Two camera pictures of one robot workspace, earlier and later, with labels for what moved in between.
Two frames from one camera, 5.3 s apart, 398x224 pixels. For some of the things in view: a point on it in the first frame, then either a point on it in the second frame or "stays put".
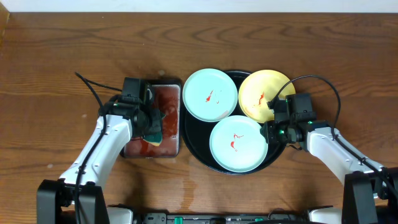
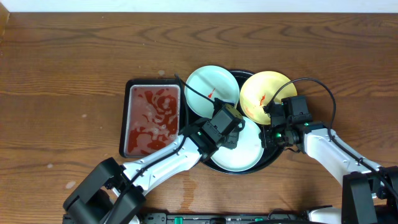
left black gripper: (156, 121) → (233, 139)
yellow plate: (258, 88) stays put
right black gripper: (270, 137) stays put
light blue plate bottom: (237, 144) stays put
